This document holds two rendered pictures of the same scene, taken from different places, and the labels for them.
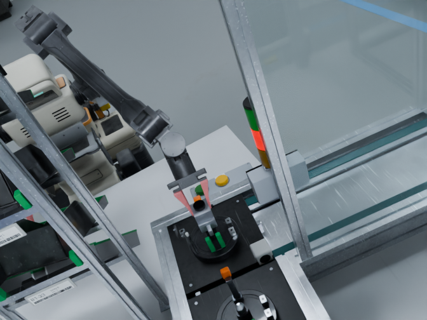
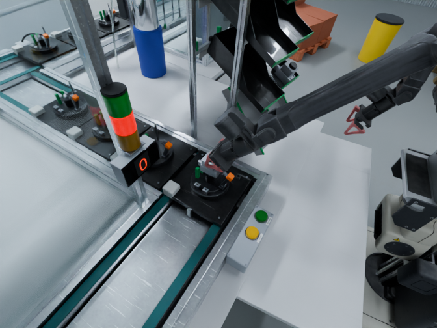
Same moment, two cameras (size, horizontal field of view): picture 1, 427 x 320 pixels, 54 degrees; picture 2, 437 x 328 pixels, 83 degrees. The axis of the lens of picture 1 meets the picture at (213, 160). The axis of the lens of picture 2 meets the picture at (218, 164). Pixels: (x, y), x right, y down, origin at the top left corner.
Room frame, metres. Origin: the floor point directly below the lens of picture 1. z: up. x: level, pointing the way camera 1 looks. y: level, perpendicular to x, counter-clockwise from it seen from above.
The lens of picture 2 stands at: (1.04, -0.37, 1.70)
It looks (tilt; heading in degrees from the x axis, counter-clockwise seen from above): 50 degrees down; 119
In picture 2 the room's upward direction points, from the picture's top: 5 degrees clockwise
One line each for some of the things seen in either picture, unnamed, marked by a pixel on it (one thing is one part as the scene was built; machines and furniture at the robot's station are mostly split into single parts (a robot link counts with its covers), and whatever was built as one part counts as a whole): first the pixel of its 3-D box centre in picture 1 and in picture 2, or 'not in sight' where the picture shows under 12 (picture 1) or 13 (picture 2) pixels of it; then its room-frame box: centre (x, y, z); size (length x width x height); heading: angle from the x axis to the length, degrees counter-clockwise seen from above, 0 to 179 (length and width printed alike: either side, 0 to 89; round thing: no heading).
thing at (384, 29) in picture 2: not in sight; (378, 40); (1.05, 3.96, 0.29); 0.36 x 0.36 x 0.57
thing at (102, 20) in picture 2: not in sight; (106, 16); (-0.60, 0.81, 1.01); 0.24 x 0.24 x 0.13; 2
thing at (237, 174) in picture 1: (225, 187); (250, 237); (0.98, 0.00, 0.93); 0.21 x 0.07 x 0.06; 92
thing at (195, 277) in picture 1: (216, 242); (209, 184); (0.76, 0.08, 0.96); 0.24 x 0.24 x 0.02; 2
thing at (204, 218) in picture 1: (203, 215); (209, 162); (0.75, 0.08, 1.08); 0.08 x 0.04 x 0.07; 2
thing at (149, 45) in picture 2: not in sight; (151, 51); (-0.06, 0.66, 1.00); 0.16 x 0.16 x 0.27
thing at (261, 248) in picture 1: (262, 252); (171, 189); (0.66, -0.02, 0.97); 0.05 x 0.05 x 0.04; 2
